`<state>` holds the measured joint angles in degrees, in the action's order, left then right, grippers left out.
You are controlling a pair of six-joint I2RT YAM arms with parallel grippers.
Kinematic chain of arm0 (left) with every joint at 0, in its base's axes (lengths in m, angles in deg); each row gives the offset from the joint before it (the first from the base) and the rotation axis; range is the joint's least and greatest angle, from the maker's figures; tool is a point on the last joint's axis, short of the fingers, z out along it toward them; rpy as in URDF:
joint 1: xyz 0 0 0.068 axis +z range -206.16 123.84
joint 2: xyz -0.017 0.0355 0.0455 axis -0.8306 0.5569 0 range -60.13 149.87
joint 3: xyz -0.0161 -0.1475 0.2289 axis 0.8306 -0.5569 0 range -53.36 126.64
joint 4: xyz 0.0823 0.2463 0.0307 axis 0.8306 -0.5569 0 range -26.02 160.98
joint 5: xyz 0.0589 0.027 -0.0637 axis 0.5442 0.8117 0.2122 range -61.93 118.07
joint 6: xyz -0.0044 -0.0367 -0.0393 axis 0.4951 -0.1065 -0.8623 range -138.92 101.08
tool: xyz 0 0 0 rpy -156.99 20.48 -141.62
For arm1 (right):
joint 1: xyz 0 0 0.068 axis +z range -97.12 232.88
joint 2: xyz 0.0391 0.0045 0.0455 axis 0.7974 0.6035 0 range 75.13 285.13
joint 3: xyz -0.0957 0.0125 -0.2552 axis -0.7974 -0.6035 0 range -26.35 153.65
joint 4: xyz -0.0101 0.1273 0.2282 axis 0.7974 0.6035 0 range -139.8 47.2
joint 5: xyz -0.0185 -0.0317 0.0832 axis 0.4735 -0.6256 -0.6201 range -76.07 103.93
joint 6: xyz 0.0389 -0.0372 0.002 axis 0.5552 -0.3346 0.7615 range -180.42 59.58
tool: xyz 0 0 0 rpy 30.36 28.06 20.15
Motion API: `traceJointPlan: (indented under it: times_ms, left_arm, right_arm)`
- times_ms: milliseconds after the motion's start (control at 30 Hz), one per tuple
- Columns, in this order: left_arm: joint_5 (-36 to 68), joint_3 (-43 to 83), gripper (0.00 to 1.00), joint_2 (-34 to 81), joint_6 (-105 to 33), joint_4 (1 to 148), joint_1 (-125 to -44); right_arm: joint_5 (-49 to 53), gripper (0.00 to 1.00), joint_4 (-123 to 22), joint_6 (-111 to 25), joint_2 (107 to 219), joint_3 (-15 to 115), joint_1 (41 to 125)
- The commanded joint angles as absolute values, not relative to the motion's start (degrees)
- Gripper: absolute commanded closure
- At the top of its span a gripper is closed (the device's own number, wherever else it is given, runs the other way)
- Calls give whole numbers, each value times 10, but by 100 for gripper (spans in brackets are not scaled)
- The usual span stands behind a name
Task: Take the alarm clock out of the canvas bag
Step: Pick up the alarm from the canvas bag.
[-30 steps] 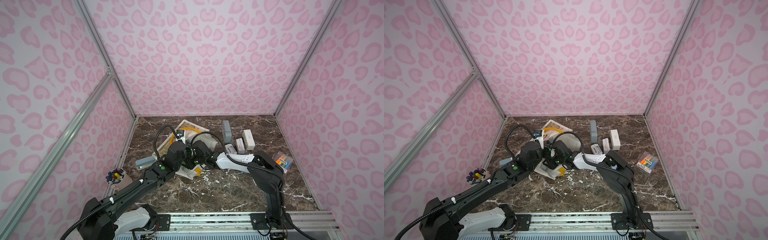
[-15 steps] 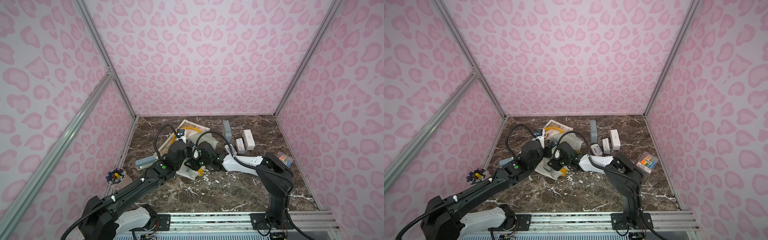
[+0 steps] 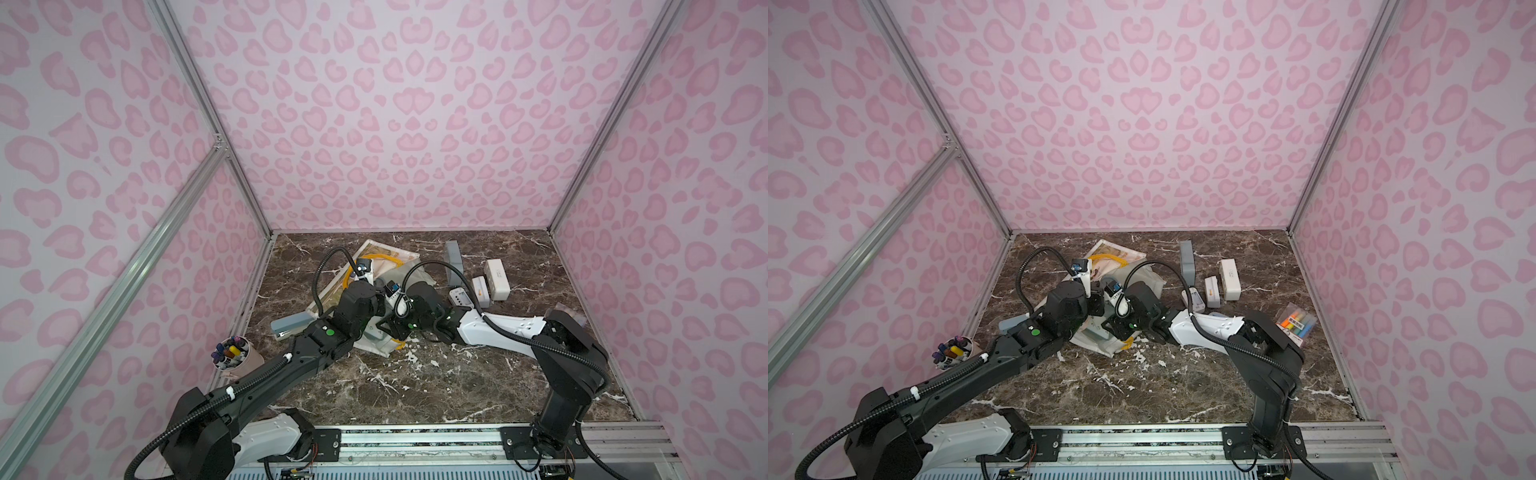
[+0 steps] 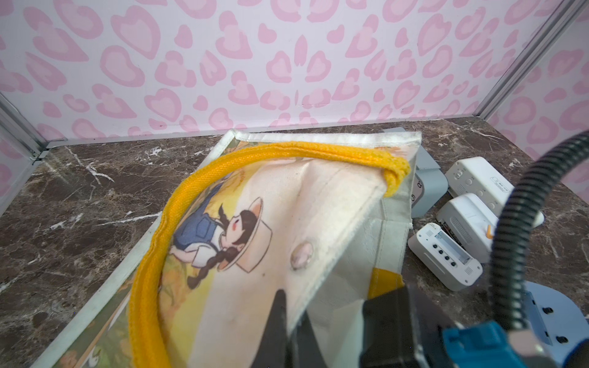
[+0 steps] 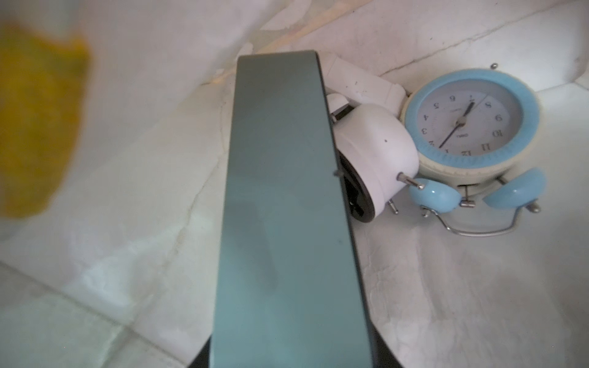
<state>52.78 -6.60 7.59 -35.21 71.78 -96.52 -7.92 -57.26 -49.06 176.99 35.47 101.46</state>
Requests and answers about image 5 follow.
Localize white rectangular clock back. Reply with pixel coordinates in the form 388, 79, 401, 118
318, 52, 407, 118

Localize white canvas bag yellow handles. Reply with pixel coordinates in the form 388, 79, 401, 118
1, 1, 588, 367

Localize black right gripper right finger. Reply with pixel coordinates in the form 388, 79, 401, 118
371, 324, 403, 368

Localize green grey curved clock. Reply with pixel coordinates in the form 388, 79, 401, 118
210, 51, 374, 367

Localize white round clock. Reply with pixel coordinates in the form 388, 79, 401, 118
327, 94, 420, 223

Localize blue round twin-bell clock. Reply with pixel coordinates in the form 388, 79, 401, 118
401, 69, 548, 238

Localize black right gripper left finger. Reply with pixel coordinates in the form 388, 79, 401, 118
188, 338, 211, 368

